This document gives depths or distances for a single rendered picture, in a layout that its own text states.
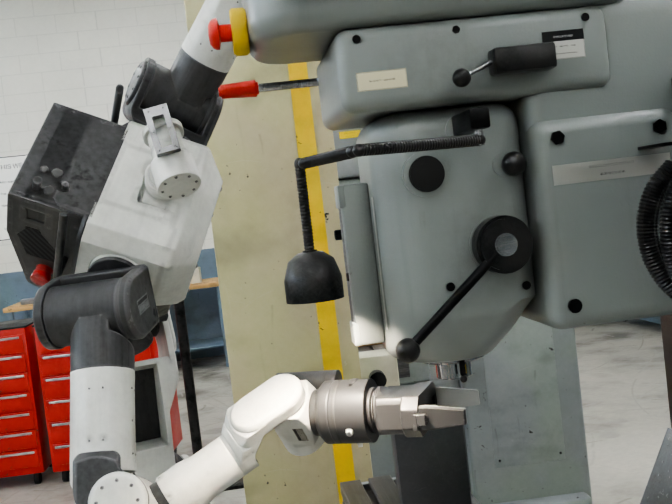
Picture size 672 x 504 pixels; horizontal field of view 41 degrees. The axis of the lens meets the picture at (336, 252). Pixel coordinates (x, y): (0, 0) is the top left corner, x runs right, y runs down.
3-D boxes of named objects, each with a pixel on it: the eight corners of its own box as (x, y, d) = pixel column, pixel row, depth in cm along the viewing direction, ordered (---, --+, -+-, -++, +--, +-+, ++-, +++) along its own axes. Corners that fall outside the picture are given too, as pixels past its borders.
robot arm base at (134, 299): (50, 373, 134) (21, 312, 128) (76, 319, 145) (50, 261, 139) (147, 361, 132) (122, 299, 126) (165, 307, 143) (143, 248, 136)
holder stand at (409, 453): (404, 526, 157) (391, 413, 156) (396, 486, 179) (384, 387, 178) (473, 518, 157) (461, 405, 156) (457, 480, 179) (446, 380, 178)
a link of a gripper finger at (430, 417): (468, 427, 117) (421, 429, 119) (465, 403, 116) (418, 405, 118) (465, 431, 115) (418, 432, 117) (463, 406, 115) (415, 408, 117)
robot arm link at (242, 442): (308, 390, 124) (226, 449, 121) (328, 427, 130) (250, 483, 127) (286, 363, 129) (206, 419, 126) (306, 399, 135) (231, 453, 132)
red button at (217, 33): (209, 47, 114) (205, 15, 114) (210, 53, 118) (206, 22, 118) (235, 45, 115) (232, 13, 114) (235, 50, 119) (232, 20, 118)
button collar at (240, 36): (234, 51, 114) (228, 3, 113) (234, 60, 120) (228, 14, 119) (250, 50, 114) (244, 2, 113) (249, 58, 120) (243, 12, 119)
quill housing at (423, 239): (400, 376, 110) (370, 112, 108) (373, 351, 131) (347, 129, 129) (550, 355, 112) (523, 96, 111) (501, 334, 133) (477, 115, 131)
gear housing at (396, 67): (343, 113, 106) (333, 28, 106) (322, 133, 130) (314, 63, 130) (616, 85, 110) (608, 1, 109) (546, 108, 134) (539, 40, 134)
